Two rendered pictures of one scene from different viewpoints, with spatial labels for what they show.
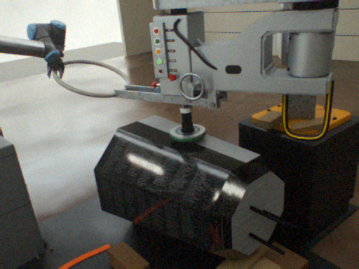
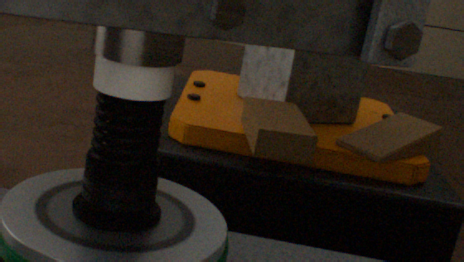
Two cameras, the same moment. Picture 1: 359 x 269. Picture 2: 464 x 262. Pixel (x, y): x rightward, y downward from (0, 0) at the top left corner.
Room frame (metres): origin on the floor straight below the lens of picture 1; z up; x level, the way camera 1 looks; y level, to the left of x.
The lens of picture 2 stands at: (1.52, 0.33, 1.13)
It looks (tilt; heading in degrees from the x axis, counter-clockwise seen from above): 17 degrees down; 310
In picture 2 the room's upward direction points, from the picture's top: 9 degrees clockwise
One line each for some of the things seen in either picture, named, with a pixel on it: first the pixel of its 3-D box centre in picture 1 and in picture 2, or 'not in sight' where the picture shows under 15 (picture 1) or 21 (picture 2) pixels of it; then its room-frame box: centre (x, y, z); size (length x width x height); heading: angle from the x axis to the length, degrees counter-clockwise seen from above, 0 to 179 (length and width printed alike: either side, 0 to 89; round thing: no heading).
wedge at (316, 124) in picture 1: (308, 123); (389, 135); (1.98, -0.81, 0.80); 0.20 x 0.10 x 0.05; 82
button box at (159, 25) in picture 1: (160, 50); not in sight; (1.85, 0.06, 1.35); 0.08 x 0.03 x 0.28; 62
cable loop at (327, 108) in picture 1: (305, 111); not in sight; (1.60, -0.64, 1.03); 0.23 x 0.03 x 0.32; 62
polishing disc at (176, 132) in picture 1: (187, 131); (115, 217); (1.91, -0.06, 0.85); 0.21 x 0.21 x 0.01
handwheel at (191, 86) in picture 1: (194, 85); not in sight; (1.75, -0.10, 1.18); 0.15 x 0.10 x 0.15; 62
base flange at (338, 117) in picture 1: (299, 116); (292, 116); (2.22, -0.84, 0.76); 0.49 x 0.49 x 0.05; 37
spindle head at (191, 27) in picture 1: (195, 57); not in sight; (1.88, -0.13, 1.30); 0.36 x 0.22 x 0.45; 62
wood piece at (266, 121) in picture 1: (271, 119); (276, 128); (2.11, -0.61, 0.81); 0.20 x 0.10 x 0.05; 135
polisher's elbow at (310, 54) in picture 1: (309, 52); not in sight; (1.60, -0.64, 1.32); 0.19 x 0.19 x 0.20
